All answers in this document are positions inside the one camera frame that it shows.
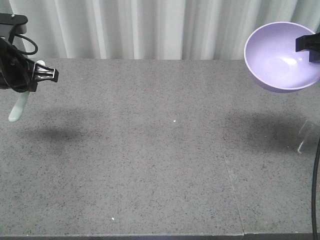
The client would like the pale green plastic spoon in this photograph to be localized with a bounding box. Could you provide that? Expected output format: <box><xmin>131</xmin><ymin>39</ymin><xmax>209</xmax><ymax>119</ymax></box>
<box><xmin>7</xmin><ymin>59</ymin><xmax>46</xmax><ymax>123</ymax></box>

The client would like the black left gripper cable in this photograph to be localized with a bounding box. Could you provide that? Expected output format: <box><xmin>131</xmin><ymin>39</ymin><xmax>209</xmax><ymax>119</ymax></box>
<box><xmin>12</xmin><ymin>33</ymin><xmax>39</xmax><ymax>56</ymax></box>

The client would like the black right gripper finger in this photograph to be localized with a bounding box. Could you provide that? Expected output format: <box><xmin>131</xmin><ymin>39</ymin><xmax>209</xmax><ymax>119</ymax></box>
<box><xmin>295</xmin><ymin>33</ymin><xmax>320</xmax><ymax>64</ymax></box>

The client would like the white pleated curtain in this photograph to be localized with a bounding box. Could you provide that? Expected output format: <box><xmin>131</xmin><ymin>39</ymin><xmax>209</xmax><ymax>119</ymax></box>
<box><xmin>0</xmin><ymin>0</ymin><xmax>320</xmax><ymax>60</ymax></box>

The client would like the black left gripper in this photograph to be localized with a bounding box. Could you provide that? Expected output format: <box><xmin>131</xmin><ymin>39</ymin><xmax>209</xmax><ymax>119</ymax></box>
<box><xmin>0</xmin><ymin>37</ymin><xmax>59</xmax><ymax>92</ymax></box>

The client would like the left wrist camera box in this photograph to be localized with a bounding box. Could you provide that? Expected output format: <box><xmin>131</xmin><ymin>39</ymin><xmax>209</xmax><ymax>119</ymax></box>
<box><xmin>0</xmin><ymin>13</ymin><xmax>28</xmax><ymax>44</ymax></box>

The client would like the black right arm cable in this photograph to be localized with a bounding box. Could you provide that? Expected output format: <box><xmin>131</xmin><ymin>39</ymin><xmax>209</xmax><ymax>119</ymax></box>
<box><xmin>310</xmin><ymin>142</ymin><xmax>320</xmax><ymax>240</ymax></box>

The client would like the lilac plastic bowl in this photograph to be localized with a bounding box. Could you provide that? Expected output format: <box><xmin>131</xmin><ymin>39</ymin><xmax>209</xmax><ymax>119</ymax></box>
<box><xmin>243</xmin><ymin>21</ymin><xmax>320</xmax><ymax>93</ymax></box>

